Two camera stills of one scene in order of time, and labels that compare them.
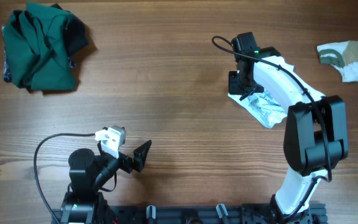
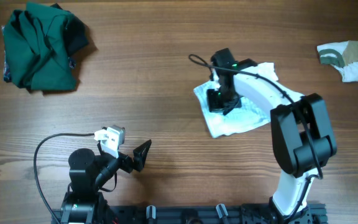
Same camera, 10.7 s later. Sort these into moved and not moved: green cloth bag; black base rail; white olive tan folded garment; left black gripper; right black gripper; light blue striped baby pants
Moved: light blue striped baby pants; right black gripper
Not moved: green cloth bag; black base rail; white olive tan folded garment; left black gripper
